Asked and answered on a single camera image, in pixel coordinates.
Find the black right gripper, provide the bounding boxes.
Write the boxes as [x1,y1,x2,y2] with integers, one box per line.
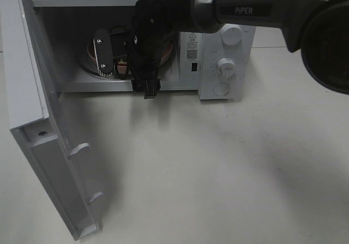
[128,28,175,99]

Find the glass microwave turntable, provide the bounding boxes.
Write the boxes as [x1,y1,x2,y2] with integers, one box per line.
[77,61,119,80]

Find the white timer knob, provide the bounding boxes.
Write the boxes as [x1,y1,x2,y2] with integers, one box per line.
[217,58,236,78]

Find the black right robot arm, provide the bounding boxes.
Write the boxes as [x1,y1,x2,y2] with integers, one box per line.
[127,0,348,98]

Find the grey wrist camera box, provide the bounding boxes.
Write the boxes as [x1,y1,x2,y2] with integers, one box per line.
[93,28,113,78]

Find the white microwave oven body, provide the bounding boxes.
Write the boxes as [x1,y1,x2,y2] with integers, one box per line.
[32,0,255,100]

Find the upper white power knob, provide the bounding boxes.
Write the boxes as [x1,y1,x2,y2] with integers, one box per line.
[221,24,242,46]

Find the round white door button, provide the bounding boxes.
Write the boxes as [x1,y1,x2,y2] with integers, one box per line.
[213,83,230,96]

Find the white microwave door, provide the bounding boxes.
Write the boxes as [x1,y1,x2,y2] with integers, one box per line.
[1,0,104,240]

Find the white warning label sticker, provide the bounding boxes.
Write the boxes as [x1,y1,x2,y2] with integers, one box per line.
[184,32,202,61]

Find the pink round plate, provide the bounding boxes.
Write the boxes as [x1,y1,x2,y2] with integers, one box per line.
[86,33,175,75]

